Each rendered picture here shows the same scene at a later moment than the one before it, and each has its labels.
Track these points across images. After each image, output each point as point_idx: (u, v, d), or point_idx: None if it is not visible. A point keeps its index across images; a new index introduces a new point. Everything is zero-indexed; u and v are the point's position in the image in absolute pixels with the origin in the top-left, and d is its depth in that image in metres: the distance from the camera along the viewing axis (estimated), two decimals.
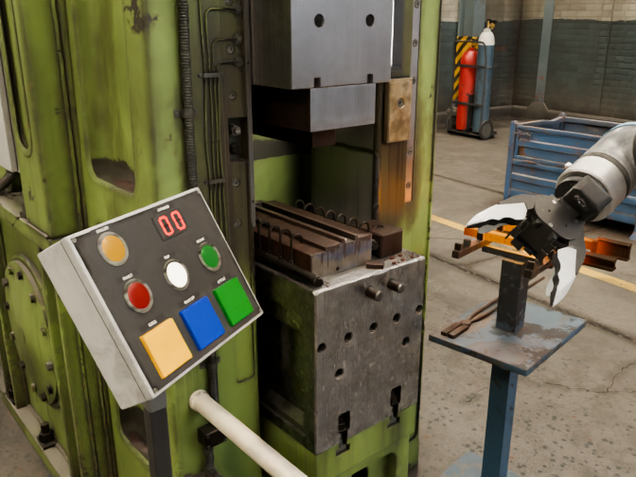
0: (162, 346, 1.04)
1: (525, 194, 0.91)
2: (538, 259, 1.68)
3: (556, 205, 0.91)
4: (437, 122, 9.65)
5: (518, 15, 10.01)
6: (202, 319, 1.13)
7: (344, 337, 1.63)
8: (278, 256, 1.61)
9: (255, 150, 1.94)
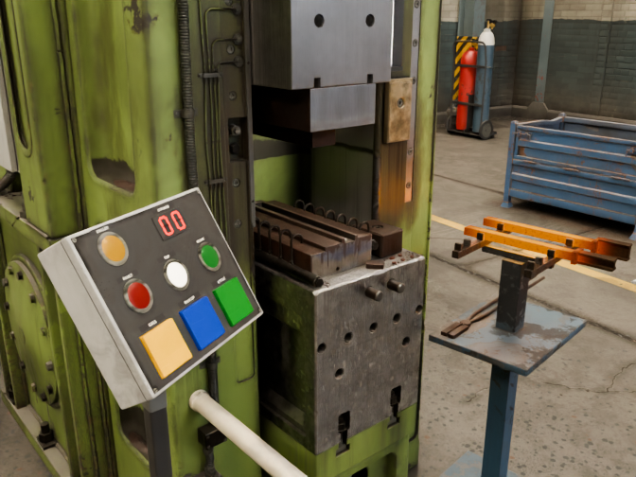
0: (162, 346, 1.04)
1: None
2: (538, 259, 1.68)
3: None
4: (437, 122, 9.65)
5: (518, 15, 10.01)
6: (202, 319, 1.13)
7: (344, 337, 1.63)
8: (278, 256, 1.61)
9: (255, 150, 1.94)
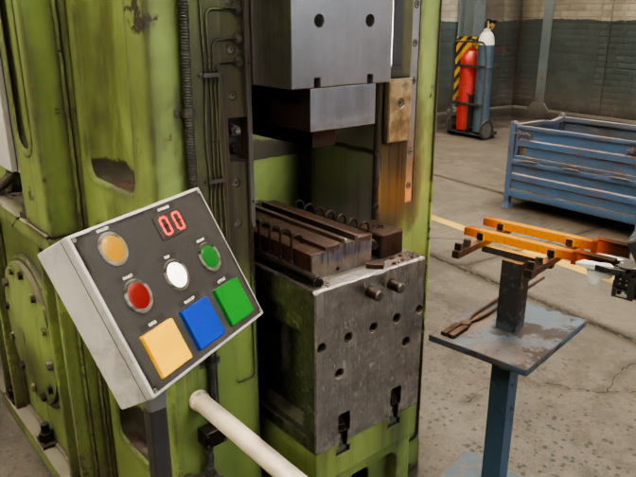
0: (162, 346, 1.04)
1: (629, 258, 1.67)
2: (538, 259, 1.68)
3: None
4: (437, 122, 9.65)
5: (518, 15, 10.01)
6: (202, 319, 1.13)
7: (344, 337, 1.63)
8: (278, 256, 1.61)
9: (255, 150, 1.94)
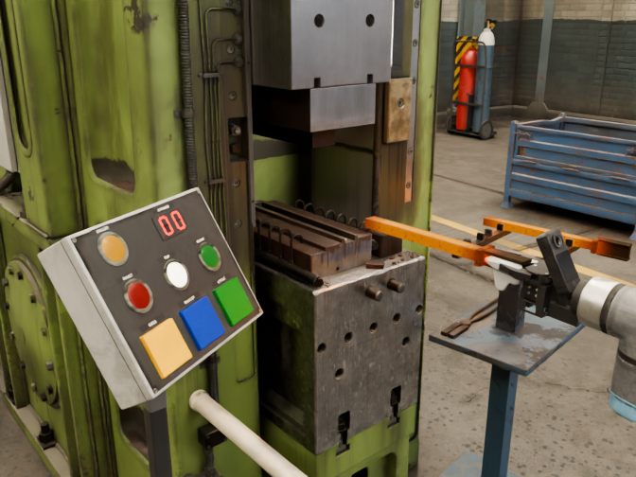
0: (162, 346, 1.04)
1: (545, 260, 1.25)
2: None
3: None
4: (437, 122, 9.65)
5: (518, 15, 10.01)
6: (202, 319, 1.13)
7: (344, 337, 1.63)
8: (278, 256, 1.61)
9: (255, 150, 1.94)
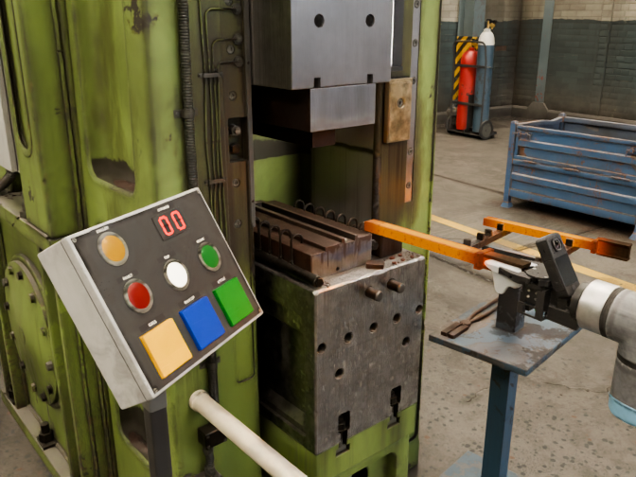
0: (162, 346, 1.04)
1: None
2: (538, 259, 1.68)
3: None
4: (437, 122, 9.65)
5: (518, 15, 10.01)
6: (202, 319, 1.13)
7: (344, 337, 1.63)
8: (278, 256, 1.61)
9: (255, 150, 1.94)
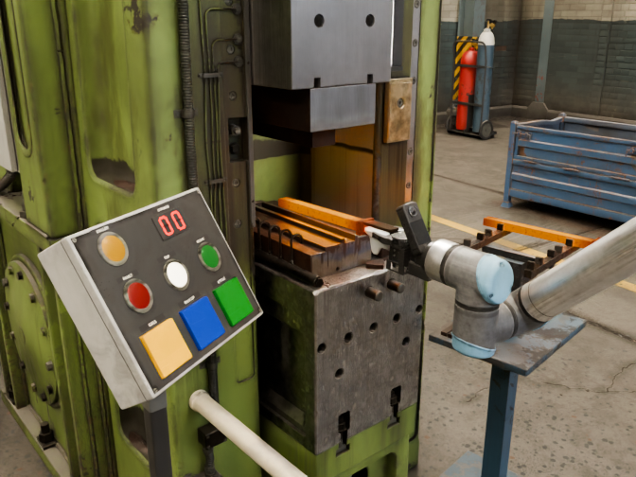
0: (162, 346, 1.04)
1: None
2: (538, 259, 1.68)
3: None
4: (437, 122, 9.65)
5: (518, 15, 10.01)
6: (202, 319, 1.13)
7: (344, 337, 1.63)
8: (278, 256, 1.61)
9: (255, 150, 1.94)
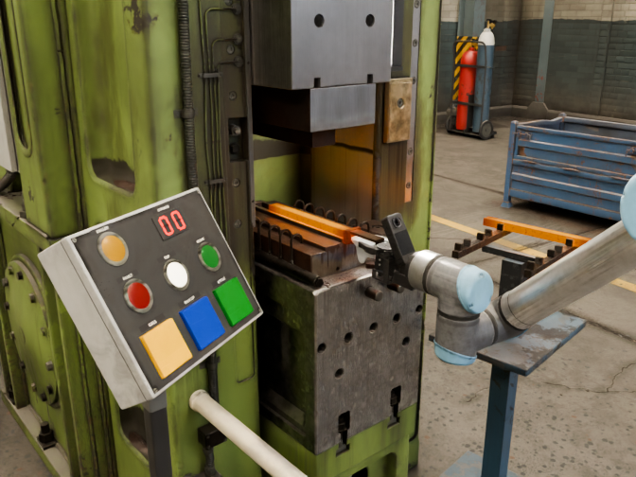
0: (162, 346, 1.04)
1: None
2: (538, 259, 1.68)
3: None
4: (437, 122, 9.65)
5: (518, 15, 10.01)
6: (202, 319, 1.13)
7: (344, 337, 1.63)
8: (278, 256, 1.61)
9: (255, 150, 1.94)
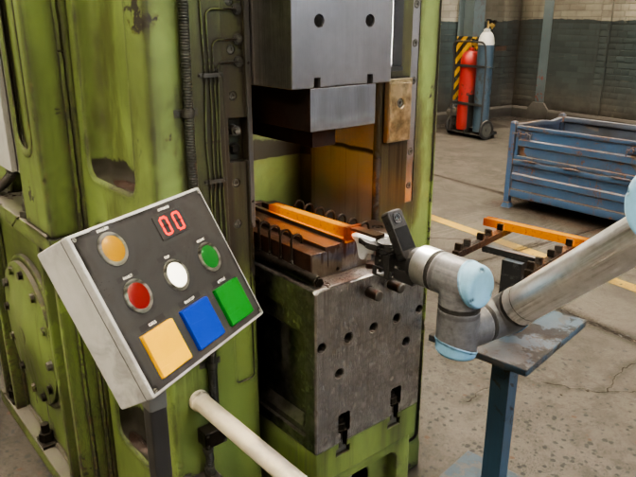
0: (162, 346, 1.04)
1: None
2: (538, 259, 1.68)
3: None
4: (437, 122, 9.65)
5: (518, 15, 10.01)
6: (202, 319, 1.13)
7: (344, 337, 1.63)
8: (278, 256, 1.61)
9: (255, 150, 1.94)
